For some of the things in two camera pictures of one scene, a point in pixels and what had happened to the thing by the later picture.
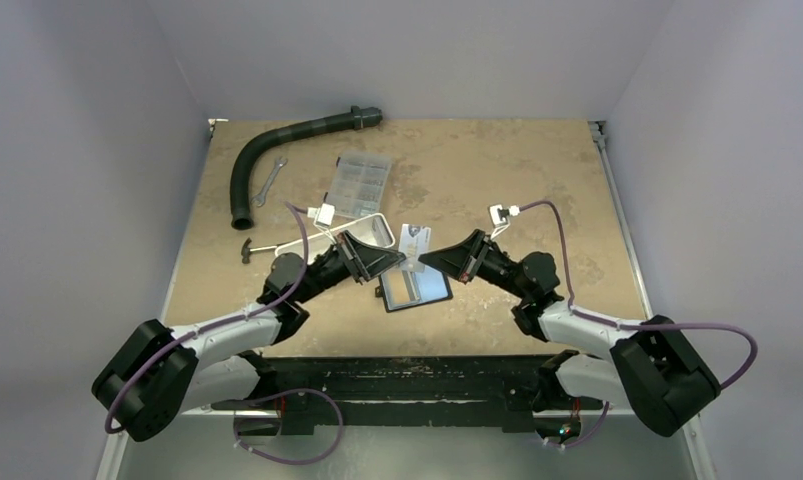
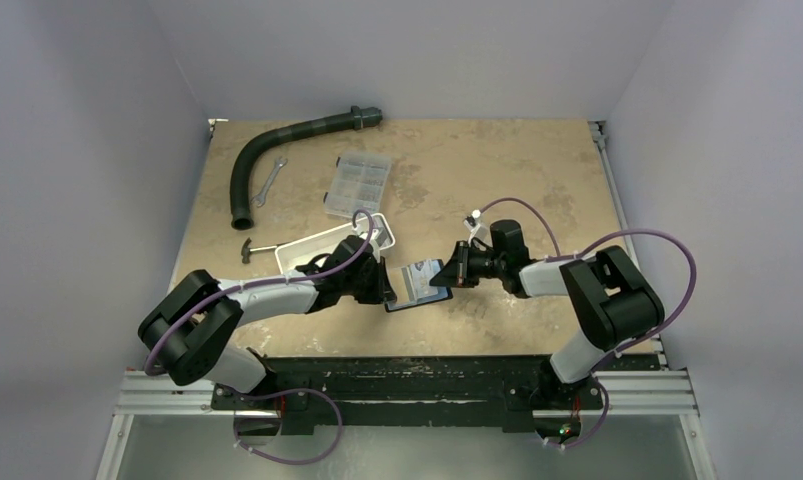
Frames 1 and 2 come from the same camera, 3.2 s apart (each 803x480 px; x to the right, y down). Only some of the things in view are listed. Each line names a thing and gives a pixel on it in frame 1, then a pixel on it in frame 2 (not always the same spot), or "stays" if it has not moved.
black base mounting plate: (310, 394) stays
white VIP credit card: (414, 241) to (422, 273)
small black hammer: (245, 250) stays
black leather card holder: (406, 290) stays
